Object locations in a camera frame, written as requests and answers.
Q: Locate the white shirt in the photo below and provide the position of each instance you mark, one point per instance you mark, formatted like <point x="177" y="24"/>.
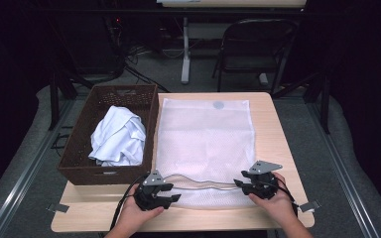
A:
<point x="119" y="135"/>

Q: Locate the aluminium floor rail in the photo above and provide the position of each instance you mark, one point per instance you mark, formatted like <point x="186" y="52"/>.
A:
<point x="340" y="172"/>
<point x="26" y="175"/>

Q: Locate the dark computer cabinet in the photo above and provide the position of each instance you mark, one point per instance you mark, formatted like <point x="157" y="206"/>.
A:
<point x="92" y="46"/>

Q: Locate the white mesh laundry bag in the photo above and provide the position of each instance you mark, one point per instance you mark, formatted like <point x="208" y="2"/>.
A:
<point x="205" y="142"/>

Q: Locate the brown woven basket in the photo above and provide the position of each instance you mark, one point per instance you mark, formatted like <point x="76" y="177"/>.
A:
<point x="79" y="165"/>

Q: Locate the black folding chair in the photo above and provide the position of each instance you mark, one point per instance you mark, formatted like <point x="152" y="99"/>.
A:
<point x="241" y="62"/>

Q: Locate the black metal stand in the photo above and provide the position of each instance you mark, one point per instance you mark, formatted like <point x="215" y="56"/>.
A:
<point x="53" y="99"/>
<point x="325" y="105"/>

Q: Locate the white desk top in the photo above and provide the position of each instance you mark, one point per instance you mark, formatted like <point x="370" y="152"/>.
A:
<point x="231" y="3"/>

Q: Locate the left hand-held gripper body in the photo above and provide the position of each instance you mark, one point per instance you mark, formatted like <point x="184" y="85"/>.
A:
<point x="149" y="196"/>

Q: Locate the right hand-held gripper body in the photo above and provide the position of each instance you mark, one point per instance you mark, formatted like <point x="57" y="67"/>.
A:
<point x="264" y="185"/>

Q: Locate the person's left hand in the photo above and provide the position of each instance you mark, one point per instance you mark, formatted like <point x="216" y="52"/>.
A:
<point x="134" y="216"/>

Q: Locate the grey metal table clip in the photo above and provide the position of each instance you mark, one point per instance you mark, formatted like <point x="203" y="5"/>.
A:
<point x="58" y="208"/>
<point x="311" y="206"/>

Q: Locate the person's right hand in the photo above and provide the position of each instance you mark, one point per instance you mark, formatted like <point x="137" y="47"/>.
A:
<point x="279" y="205"/>

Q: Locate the white desk leg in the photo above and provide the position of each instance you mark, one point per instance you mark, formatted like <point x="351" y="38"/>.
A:
<point x="186" y="59"/>

